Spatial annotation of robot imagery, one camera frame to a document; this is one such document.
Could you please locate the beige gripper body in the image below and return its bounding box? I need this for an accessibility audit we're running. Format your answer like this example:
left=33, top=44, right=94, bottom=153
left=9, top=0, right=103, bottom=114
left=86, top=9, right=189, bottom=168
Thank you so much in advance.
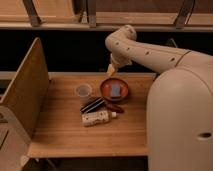
left=110, top=54, right=132, bottom=69

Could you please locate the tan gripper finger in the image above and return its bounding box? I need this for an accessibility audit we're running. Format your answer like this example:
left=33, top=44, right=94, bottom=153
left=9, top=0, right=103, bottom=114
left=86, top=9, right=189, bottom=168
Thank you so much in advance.
left=106, top=64, right=117, bottom=77

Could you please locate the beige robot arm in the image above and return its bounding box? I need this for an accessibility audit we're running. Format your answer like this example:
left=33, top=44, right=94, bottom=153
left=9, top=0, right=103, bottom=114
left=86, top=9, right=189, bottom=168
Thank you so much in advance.
left=105, top=25, right=213, bottom=171

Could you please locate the red ceramic bowl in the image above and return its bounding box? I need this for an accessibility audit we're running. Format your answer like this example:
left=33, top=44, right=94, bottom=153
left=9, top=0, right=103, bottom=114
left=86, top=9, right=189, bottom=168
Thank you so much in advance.
left=100, top=78, right=129, bottom=102

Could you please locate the translucent plastic cup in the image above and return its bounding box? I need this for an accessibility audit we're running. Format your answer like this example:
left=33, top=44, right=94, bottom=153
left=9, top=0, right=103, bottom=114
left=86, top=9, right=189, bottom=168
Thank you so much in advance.
left=75, top=84, right=92, bottom=103

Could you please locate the blue sponge in bowl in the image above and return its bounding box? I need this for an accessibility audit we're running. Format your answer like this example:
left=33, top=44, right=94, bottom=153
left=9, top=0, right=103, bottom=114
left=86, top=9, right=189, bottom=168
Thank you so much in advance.
left=110, top=84, right=121, bottom=98

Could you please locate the dark red sausage object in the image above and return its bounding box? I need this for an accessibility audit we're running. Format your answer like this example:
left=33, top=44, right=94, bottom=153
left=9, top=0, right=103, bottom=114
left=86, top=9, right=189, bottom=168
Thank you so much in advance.
left=105, top=103, right=124, bottom=113

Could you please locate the left wooden side panel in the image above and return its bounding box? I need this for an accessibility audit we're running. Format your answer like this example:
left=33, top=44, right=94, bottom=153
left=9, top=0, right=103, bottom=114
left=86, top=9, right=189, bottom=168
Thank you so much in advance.
left=0, top=38, right=49, bottom=145

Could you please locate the wooden shelf rail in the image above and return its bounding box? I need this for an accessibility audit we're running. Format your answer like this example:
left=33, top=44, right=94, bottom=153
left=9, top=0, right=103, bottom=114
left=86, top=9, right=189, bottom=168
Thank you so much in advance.
left=0, top=0, right=213, bottom=32

